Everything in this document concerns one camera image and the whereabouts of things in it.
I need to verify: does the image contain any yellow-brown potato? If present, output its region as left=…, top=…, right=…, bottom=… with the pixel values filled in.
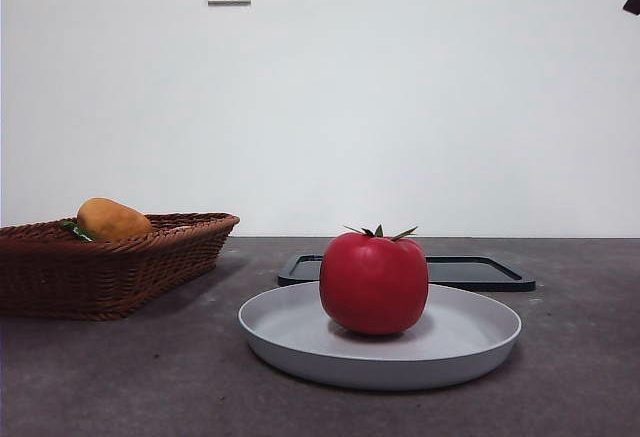
left=76, top=197, right=154, bottom=242

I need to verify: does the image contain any black rectangular tray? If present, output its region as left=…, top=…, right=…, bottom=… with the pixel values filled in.
left=277, top=253, right=537, bottom=292

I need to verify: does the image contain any red tomato with green stem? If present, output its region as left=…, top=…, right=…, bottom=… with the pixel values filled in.
left=319, top=224, right=430, bottom=336

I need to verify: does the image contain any brown wicker basket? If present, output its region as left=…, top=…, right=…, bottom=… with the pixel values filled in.
left=0, top=212, right=241, bottom=321

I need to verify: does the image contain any green chili pepper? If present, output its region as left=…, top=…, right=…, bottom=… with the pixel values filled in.
left=59, top=220, right=96, bottom=244

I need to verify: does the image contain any grey round plate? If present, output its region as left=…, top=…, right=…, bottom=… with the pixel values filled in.
left=237, top=280, right=523, bottom=391

